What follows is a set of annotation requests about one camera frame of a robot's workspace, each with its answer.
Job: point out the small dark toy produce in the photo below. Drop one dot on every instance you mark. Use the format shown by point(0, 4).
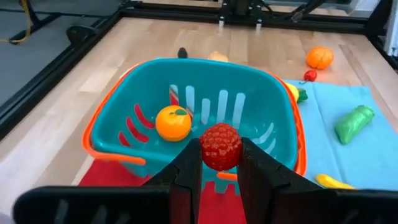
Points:
point(182, 53)

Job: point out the small yellow toy banana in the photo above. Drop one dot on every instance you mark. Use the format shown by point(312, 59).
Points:
point(332, 182)

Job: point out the red toy raspberry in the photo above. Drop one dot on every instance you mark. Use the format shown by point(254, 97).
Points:
point(220, 146)

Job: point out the small red toy pepper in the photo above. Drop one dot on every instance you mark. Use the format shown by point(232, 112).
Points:
point(310, 75)

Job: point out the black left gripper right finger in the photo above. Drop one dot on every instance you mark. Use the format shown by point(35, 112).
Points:
point(280, 202)

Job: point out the red cloth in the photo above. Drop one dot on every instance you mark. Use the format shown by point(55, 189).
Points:
point(109, 177)

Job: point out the yellow toy corn cob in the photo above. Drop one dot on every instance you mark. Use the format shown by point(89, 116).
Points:
point(295, 92)

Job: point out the green toy cucumber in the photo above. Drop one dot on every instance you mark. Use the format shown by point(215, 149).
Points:
point(354, 124)

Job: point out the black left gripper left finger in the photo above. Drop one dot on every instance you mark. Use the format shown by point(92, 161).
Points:
point(124, 205)

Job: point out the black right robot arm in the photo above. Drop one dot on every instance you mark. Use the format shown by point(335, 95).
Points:
point(241, 7)

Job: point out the black aluminium table frame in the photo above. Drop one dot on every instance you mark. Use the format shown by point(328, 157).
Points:
point(46, 81)

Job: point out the toy orange with leaf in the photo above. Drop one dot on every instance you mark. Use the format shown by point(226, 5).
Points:
point(172, 124)

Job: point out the light blue cloth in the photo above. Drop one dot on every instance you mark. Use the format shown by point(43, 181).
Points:
point(342, 161)

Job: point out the tan toy bread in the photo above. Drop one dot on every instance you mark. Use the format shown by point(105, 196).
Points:
point(217, 57)

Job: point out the peeled toy tangerine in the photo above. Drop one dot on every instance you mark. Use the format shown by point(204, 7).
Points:
point(320, 57)

